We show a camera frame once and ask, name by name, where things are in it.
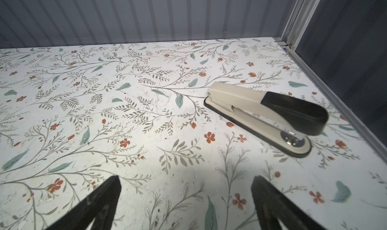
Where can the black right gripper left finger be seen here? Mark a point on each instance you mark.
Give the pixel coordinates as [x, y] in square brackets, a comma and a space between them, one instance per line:
[97, 210]

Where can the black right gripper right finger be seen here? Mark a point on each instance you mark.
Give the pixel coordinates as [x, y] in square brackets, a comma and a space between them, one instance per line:
[273, 208]

